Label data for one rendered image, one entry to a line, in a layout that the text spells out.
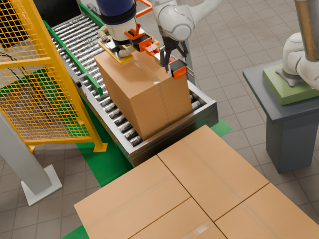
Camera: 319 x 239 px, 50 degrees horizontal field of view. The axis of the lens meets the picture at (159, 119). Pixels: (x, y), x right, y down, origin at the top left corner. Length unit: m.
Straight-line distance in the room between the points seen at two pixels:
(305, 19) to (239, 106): 1.63
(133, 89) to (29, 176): 1.27
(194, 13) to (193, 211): 1.06
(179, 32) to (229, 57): 2.46
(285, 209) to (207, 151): 0.57
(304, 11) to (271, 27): 2.56
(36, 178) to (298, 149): 2.03
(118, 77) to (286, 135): 1.17
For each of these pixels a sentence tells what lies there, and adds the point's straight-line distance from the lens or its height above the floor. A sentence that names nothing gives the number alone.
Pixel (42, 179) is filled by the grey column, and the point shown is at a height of 0.13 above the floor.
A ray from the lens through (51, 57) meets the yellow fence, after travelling 2.52.
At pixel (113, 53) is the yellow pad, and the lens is 2.17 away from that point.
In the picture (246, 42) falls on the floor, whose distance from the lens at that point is 3.99.
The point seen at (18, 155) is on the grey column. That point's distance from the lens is 2.77.
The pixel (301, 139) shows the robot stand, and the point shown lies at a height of 0.34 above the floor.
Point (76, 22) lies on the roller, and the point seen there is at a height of 0.52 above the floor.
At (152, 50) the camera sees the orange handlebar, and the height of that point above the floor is 1.21.
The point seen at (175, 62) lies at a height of 1.21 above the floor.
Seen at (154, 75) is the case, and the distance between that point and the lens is 2.13.
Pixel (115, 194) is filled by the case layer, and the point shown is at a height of 0.54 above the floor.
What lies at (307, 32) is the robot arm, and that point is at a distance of 1.76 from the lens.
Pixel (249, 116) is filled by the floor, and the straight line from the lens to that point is 3.10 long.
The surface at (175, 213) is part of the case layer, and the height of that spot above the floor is 0.54.
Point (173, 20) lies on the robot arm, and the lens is 1.38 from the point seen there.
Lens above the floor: 2.22
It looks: 44 degrees down
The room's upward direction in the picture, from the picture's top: 16 degrees counter-clockwise
